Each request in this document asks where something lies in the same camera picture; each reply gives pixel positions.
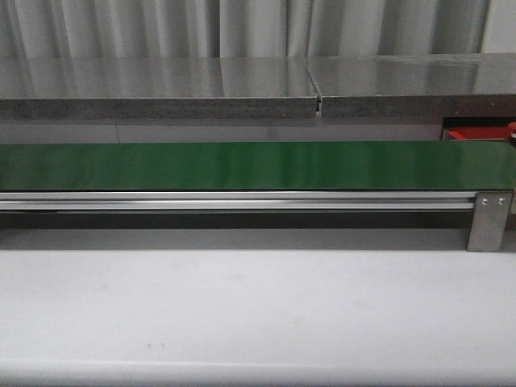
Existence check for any red mushroom push button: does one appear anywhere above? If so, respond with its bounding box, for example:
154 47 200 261
507 122 516 147

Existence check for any red plastic tray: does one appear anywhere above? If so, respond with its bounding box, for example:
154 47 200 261
445 126 512 140

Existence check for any green conveyor belt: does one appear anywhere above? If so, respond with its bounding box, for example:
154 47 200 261
1 140 515 191

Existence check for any right grey stone slab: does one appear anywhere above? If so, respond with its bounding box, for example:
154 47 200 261
306 53 515 120

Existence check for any grey stone slab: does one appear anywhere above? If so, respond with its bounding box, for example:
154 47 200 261
1 58 318 121
306 53 515 120

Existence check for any left grey stone slab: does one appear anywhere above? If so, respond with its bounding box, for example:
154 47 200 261
1 58 318 121

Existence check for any grey pleated curtain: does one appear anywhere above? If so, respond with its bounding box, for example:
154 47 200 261
1 1 489 58

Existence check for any steel conveyor support bracket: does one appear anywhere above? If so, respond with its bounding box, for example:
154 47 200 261
467 191 513 252

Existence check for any aluminium conveyor side rail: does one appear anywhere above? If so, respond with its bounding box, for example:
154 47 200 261
1 190 477 211

